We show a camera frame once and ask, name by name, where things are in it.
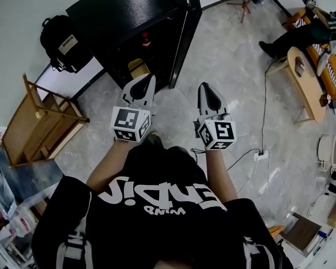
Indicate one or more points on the small brown block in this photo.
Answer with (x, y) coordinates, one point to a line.
(299, 67)

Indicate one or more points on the person's black shoe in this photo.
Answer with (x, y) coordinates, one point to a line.
(154, 140)

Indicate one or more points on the yellow striped sofa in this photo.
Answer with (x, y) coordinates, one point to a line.
(329, 74)

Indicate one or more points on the yellow packet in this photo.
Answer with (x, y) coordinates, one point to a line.
(137, 67)

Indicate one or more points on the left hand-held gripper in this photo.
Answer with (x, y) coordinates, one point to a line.
(128, 120)

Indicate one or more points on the black fridge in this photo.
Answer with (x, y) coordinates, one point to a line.
(120, 15)

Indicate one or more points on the black backpack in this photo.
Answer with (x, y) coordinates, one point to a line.
(63, 42)

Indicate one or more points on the wooden coat stand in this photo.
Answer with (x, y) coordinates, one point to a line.
(247, 0)

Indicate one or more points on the person's left forearm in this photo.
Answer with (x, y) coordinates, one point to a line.
(112, 164)

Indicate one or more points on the oval wooden table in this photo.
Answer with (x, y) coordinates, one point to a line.
(308, 88)

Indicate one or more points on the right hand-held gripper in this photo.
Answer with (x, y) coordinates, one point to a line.
(218, 133)

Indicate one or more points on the person's right forearm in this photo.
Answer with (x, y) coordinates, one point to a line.
(219, 175)

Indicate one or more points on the red-capped soda bottle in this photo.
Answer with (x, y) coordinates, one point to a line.
(147, 40)

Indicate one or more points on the wooden chair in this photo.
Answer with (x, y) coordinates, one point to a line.
(30, 127)

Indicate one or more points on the person's black printed t-shirt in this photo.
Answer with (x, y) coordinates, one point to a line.
(156, 228)

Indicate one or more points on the clear plastic storage box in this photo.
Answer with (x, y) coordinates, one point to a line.
(14, 195)

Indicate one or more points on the white power strip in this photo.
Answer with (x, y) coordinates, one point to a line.
(261, 153)

